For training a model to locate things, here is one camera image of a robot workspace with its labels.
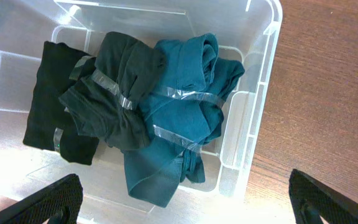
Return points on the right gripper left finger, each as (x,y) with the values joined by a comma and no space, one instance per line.
(57,203)

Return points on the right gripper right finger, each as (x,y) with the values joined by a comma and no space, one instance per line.
(314,202)

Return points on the black cloth bundle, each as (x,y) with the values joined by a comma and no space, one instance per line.
(49,126)

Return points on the dark grey taped cloth bundle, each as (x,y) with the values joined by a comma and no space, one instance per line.
(109,87)

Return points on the teal taped cloth bundle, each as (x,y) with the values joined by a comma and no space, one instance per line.
(183,113)

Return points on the clear plastic storage container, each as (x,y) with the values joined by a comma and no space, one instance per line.
(246,31)

